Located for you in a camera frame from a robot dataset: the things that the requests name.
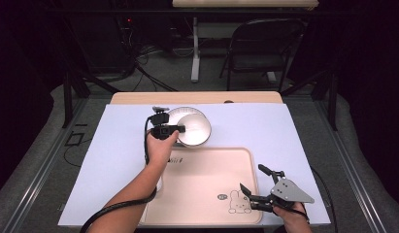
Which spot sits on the white plate with dark rim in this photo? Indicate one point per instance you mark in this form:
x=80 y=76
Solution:
x=179 y=113

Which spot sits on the dark curtain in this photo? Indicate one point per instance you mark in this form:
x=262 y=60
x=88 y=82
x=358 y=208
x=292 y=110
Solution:
x=375 y=64
x=19 y=81

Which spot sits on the black metal stand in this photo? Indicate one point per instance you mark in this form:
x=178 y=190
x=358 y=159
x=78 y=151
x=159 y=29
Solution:
x=332 y=103
x=67 y=103

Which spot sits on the black folding chair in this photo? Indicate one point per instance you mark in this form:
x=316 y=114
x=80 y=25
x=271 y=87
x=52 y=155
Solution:
x=261 y=32

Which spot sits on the white bowl with dark rim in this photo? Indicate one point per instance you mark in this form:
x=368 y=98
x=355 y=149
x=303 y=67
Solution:
x=195 y=129

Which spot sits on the person's right hand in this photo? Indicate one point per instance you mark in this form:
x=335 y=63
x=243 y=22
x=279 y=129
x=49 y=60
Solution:
x=293 y=222

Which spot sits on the aluminium frame rail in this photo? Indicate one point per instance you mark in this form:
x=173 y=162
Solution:
x=352 y=181
x=41 y=174

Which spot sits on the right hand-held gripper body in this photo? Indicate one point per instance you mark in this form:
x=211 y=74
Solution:
x=289 y=191

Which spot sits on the white desk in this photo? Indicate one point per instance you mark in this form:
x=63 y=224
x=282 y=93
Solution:
x=195 y=58

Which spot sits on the person's left hand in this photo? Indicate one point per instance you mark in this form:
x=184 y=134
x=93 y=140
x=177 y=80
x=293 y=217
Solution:
x=159 y=150

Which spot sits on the beige tray with rabbit print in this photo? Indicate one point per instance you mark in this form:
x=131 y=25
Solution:
x=200 y=181

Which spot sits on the dark equipment box red light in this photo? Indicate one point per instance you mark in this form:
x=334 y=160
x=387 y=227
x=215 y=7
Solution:
x=122 y=35

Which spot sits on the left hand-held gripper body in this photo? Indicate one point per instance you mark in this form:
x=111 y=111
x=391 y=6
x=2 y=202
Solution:
x=161 y=131

